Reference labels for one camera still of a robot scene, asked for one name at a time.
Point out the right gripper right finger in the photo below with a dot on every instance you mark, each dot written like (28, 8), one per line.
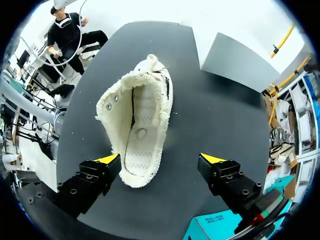
(225, 177)

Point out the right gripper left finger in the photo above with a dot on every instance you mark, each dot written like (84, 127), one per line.
(96, 176)

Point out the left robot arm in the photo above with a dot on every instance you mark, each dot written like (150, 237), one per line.
(27, 105)

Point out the cream white knit shoe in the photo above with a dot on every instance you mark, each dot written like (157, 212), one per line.
(145, 120)

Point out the white shoebox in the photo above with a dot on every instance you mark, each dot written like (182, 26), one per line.
(237, 60)

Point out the teal box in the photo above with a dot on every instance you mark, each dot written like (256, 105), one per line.
(212, 228)

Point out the person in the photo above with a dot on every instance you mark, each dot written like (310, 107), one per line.
(70, 32)

